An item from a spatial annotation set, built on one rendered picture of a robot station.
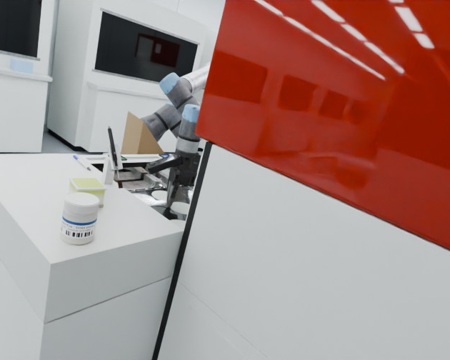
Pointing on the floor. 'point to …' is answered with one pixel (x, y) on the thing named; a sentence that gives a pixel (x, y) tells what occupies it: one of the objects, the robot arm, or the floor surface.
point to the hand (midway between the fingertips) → (168, 203)
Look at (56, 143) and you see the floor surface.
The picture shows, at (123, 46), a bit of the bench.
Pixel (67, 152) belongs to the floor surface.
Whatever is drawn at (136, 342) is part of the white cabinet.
